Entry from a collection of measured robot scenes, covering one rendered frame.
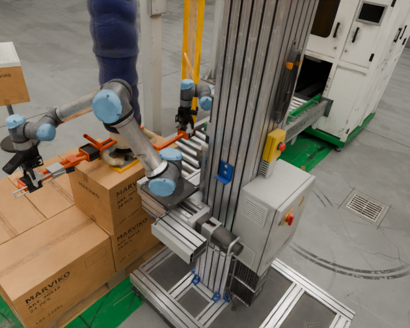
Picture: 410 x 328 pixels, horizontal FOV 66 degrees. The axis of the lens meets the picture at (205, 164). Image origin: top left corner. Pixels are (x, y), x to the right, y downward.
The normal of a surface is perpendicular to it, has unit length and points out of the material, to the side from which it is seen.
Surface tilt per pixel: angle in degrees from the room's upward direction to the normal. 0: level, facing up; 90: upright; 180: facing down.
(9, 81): 90
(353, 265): 0
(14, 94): 90
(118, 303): 0
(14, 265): 0
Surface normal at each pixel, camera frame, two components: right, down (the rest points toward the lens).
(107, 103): -0.18, 0.49
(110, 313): 0.08, -0.80
